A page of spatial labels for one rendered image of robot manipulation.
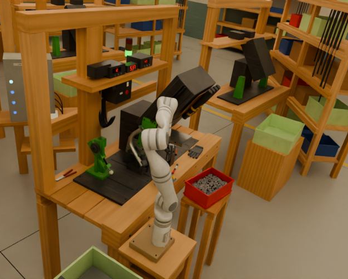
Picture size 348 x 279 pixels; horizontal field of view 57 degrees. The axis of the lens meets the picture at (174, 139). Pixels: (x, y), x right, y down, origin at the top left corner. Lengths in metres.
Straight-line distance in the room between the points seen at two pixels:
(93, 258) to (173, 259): 0.42
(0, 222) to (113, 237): 1.66
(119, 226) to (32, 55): 1.02
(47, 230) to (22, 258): 0.68
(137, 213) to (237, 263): 1.36
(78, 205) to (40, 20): 1.06
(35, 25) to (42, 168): 0.82
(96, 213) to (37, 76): 0.84
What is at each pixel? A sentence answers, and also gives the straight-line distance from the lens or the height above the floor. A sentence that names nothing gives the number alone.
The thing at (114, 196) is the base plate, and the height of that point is 0.90.
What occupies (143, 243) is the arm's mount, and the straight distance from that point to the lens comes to 1.82.
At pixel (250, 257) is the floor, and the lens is 3.15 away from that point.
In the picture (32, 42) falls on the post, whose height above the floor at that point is 1.81.
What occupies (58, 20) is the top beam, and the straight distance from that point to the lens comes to 1.86.
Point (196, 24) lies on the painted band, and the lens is 12.63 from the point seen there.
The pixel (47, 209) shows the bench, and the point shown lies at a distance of 2.28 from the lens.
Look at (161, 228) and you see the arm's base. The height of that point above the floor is 1.02.
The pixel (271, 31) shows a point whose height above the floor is 0.90.
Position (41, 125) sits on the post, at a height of 1.35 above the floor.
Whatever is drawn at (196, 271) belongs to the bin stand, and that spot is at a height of 0.20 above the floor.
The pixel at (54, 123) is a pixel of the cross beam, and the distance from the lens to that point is 2.13.
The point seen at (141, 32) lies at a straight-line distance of 7.75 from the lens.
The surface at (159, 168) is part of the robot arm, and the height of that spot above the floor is 1.43.
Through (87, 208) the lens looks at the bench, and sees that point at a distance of 2.03.
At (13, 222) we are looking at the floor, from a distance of 3.35.
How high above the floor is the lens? 2.21
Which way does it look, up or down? 28 degrees down
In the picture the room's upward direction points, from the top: 8 degrees clockwise
